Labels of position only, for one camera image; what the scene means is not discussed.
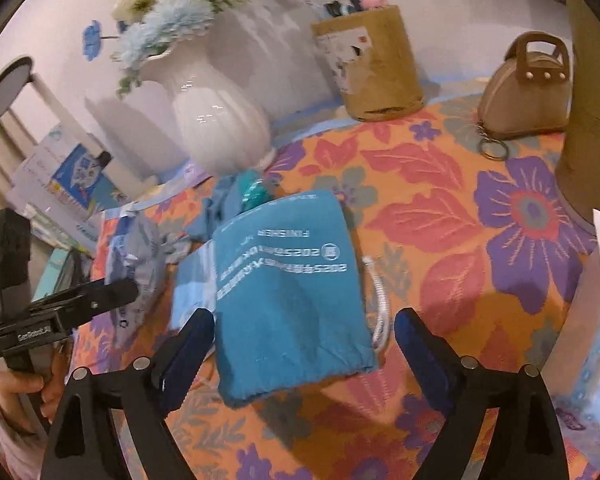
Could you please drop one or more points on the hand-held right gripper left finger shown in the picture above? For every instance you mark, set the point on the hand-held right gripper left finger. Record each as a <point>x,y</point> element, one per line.
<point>187,355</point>

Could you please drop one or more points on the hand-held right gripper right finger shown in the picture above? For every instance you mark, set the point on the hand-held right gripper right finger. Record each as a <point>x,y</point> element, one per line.
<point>422,355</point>

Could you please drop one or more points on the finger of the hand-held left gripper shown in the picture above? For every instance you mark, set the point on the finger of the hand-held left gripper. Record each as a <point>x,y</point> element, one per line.
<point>90,300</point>

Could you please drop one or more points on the blue print tissue packet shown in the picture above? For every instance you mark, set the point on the blue print tissue packet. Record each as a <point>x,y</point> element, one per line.
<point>135,265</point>

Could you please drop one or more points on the blue face mask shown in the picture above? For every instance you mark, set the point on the blue face mask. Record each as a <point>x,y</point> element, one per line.
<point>190,275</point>

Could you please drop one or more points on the person's left hand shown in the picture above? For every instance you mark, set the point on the person's left hand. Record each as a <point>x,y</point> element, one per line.
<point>25,385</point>

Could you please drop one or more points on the blue cover book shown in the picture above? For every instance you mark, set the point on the blue cover book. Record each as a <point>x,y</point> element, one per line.
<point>77,172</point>

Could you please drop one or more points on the floral tablecloth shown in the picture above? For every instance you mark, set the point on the floral tablecloth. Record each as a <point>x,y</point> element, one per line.
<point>480,240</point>

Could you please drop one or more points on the dark blue cloth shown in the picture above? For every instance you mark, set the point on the dark blue cloth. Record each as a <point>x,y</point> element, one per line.
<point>220,210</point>

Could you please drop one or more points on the light blue printed pack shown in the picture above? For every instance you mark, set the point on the light blue printed pack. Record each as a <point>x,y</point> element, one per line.
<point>590,360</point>

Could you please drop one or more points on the round black mirror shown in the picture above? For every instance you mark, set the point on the round black mirror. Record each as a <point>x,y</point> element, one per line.
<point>5,90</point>

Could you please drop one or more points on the teal shiny packet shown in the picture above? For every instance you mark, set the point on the teal shiny packet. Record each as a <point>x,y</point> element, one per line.
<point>252,190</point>

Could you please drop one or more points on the metal keyring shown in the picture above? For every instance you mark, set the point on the metal keyring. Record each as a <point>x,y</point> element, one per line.
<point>484,151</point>

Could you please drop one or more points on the white ribbed vase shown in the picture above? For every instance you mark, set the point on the white ribbed vase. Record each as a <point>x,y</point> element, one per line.
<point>220,125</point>

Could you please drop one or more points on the small beige handbag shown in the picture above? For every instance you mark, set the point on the small beige handbag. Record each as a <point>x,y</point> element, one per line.
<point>525,105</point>

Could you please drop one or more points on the cardboard pen holder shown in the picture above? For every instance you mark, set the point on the cardboard pen holder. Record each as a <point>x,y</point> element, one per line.
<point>375,70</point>

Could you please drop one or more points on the artificial flower bouquet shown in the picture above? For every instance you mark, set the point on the artificial flower bouquet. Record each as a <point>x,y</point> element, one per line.
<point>170,15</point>

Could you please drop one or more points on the cardboard tube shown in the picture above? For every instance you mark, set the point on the cardboard tube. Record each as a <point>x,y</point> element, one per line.
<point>590,110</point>

